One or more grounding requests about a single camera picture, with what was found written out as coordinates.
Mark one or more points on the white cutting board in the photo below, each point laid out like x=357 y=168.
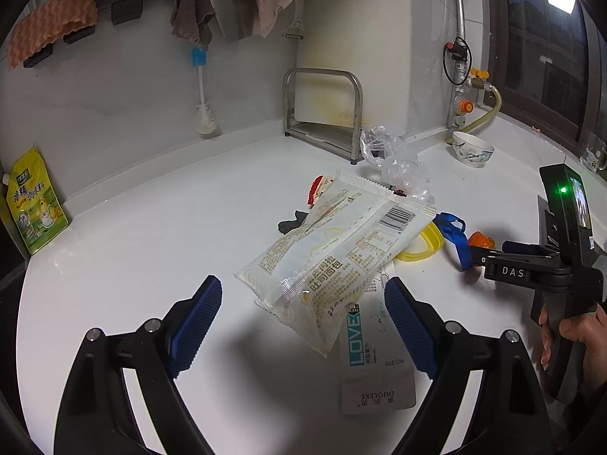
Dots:
x=355 y=33

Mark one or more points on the grey metal gas pipe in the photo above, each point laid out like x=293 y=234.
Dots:
x=460 y=14

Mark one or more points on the orange knob pipe fitting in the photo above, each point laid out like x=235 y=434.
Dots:
x=464 y=106

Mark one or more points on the black crumpled scrap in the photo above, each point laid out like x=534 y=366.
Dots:
x=290 y=223

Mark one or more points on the orange waffle cloth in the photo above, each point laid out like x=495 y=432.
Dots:
x=47 y=19

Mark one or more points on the white bottle brush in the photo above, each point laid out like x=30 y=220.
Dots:
x=203 y=85

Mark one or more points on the red and cream snack wrapper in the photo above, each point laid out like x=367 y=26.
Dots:
x=317 y=188

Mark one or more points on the white clear bread wrapper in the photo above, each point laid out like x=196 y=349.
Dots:
x=332 y=246

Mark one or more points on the brown hanging cloth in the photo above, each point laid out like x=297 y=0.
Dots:
x=192 y=9

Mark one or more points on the steel cutting board rack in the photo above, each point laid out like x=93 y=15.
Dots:
x=356 y=104

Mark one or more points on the small orange plastic piece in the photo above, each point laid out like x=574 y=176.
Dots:
x=479 y=238

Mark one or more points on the clear glass cup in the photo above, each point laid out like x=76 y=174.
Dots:
x=595 y=154

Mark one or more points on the person's right hand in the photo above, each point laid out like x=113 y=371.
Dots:
x=581 y=324

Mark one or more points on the white paper packaging card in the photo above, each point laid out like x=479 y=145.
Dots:
x=374 y=388

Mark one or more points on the white patterned bowl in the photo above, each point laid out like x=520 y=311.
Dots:
x=472 y=151

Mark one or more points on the dark window frame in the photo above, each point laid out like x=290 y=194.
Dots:
x=498 y=33

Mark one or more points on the grey hanging peeler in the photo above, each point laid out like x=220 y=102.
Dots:
x=295 y=19

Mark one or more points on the yellow seasoning pouch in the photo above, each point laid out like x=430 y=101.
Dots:
x=35 y=204

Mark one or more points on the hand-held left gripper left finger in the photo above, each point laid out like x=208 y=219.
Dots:
x=199 y=327

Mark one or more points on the blue plastic strip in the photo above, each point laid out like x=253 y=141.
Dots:
x=457 y=246

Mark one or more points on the clear plastic bag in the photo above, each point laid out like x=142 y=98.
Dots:
x=398 y=166

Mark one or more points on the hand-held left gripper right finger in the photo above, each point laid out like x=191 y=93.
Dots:
x=410 y=327

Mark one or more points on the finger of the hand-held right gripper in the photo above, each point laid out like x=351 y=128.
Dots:
x=483 y=257
x=524 y=248

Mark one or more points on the black and red valve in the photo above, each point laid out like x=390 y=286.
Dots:
x=456 y=50

